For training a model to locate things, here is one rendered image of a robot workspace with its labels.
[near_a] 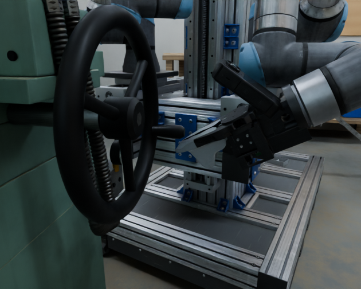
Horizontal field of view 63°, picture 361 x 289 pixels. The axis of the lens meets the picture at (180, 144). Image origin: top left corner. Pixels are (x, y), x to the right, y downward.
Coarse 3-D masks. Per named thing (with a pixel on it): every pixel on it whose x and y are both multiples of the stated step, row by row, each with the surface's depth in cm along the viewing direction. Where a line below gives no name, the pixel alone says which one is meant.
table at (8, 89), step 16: (96, 64) 68; (0, 80) 35; (16, 80) 34; (32, 80) 35; (48, 80) 38; (96, 80) 50; (0, 96) 35; (16, 96) 35; (32, 96) 35; (48, 96) 38
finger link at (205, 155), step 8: (216, 128) 46; (192, 136) 50; (184, 144) 49; (192, 144) 48; (208, 144) 48; (216, 144) 47; (224, 144) 47; (176, 152) 51; (192, 152) 49; (200, 152) 49; (208, 152) 48; (216, 152) 48; (200, 160) 49; (208, 160) 49; (208, 168) 49
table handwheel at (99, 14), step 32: (96, 32) 30; (128, 32) 40; (64, 64) 28; (64, 96) 27; (128, 96) 43; (64, 128) 27; (96, 128) 42; (128, 128) 39; (64, 160) 28; (128, 160) 43; (96, 192) 33; (128, 192) 45
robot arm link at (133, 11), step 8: (112, 0) 75; (120, 0) 74; (128, 0) 74; (136, 0) 75; (144, 0) 75; (152, 0) 76; (128, 8) 74; (136, 8) 75; (144, 8) 76; (152, 8) 77; (136, 16) 76; (144, 16) 79; (152, 16) 79
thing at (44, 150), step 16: (0, 128) 42; (16, 128) 45; (32, 128) 49; (48, 128) 53; (0, 144) 43; (16, 144) 46; (32, 144) 49; (48, 144) 53; (0, 160) 43; (16, 160) 46; (32, 160) 49; (0, 176) 43; (16, 176) 46
